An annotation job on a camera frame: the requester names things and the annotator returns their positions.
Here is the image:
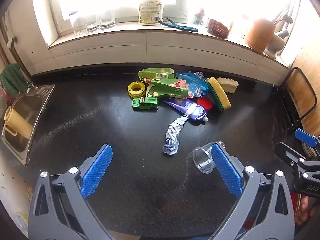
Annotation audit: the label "purple squeezed tube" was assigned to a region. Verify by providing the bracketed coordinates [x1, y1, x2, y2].
[164, 97, 209, 123]

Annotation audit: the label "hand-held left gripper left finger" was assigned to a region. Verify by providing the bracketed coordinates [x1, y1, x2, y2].
[28, 144, 118, 240]

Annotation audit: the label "white sponge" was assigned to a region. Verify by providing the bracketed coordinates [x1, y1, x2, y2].
[217, 77, 239, 94]

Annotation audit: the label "jar of red spice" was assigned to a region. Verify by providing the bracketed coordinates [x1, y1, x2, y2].
[207, 19, 230, 40]

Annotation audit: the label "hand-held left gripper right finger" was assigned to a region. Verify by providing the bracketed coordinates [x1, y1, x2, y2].
[207, 144, 295, 240]

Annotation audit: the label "clear drinking glass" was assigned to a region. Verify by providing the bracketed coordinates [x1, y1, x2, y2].
[99, 12, 116, 30]
[72, 17, 88, 36]
[85, 15, 102, 33]

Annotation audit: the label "blue plastic bag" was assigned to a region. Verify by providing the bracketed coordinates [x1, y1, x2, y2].
[176, 72, 209, 99]

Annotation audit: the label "person's right hand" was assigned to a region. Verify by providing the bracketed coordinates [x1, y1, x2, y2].
[295, 196, 318, 225]

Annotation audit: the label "green cardboard box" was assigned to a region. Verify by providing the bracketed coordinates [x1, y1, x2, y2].
[138, 67, 175, 79]

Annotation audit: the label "clear plastic cup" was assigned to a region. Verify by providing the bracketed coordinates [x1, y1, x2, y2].
[192, 141, 225, 174]

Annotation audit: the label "yellow green sponge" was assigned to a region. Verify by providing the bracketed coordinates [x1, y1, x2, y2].
[206, 77, 231, 111]

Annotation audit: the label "green cartoon drink carton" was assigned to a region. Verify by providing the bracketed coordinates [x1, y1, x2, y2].
[145, 77, 189, 99]

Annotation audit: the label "green toy car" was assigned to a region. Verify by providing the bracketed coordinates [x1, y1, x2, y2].
[132, 96, 159, 111]

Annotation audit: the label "small colourful jar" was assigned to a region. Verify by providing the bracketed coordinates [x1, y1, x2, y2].
[192, 9, 207, 26]

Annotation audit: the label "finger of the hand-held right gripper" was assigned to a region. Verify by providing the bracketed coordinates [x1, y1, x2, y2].
[275, 142, 308, 166]
[294, 129, 320, 148]

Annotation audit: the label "terracotta pot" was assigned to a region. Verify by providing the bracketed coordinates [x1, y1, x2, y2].
[244, 19, 275, 54]

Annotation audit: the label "red round lid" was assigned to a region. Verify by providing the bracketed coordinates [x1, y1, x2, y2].
[196, 97, 213, 110]

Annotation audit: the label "yellow plastic jug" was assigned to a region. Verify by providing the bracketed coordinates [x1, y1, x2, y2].
[4, 106, 34, 139]

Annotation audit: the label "black metal frame rack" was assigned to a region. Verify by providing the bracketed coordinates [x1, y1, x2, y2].
[274, 67, 317, 130]

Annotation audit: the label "yellow tape spool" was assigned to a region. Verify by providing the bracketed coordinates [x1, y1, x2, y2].
[127, 81, 146, 98]

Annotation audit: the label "grey pestle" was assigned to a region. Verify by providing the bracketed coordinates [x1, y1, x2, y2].
[274, 15, 293, 26]

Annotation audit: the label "white mortar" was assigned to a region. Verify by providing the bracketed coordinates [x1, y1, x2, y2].
[264, 30, 288, 59]

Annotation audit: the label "white soap bottle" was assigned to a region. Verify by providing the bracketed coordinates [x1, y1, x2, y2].
[138, 0, 164, 26]

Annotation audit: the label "blue handled peeler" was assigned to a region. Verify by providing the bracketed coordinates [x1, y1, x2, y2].
[158, 17, 199, 32]

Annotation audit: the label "steel sink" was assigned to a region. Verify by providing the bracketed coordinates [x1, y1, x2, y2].
[0, 84, 56, 168]

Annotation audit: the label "green knitted cloth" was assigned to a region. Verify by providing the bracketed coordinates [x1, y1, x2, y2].
[0, 64, 28, 98]

